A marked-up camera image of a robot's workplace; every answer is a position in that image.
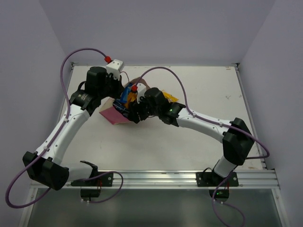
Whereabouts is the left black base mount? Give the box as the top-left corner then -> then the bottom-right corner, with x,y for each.
71,172 -> 114,187

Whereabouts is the right black controller box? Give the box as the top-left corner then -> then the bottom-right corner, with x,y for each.
209,189 -> 230,200

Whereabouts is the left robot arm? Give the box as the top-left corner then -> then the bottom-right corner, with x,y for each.
22,66 -> 124,191

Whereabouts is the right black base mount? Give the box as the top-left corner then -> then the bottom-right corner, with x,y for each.
196,167 -> 239,187

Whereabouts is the left black controller box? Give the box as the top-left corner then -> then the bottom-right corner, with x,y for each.
80,187 -> 101,201

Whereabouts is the blue snack packet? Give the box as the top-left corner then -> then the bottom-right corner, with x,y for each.
112,87 -> 131,112

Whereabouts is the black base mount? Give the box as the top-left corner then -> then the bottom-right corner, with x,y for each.
71,172 -> 114,187
196,167 -> 239,187

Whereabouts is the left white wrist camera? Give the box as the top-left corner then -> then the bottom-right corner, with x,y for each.
106,59 -> 124,80

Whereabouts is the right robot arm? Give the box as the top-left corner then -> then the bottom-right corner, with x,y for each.
127,84 -> 254,186

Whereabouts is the pink beige paper bag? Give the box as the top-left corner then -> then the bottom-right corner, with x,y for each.
99,71 -> 150,125

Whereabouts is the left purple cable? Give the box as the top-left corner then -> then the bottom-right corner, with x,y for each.
5,48 -> 124,209

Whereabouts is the yellow orange snack packet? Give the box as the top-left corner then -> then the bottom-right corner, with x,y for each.
161,90 -> 179,103

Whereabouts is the aluminium front rail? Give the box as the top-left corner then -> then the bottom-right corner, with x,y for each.
30,169 -> 280,190

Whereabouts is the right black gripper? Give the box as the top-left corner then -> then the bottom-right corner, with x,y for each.
127,93 -> 161,123

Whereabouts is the black controller box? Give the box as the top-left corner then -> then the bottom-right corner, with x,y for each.
209,189 -> 230,200
80,187 -> 101,201

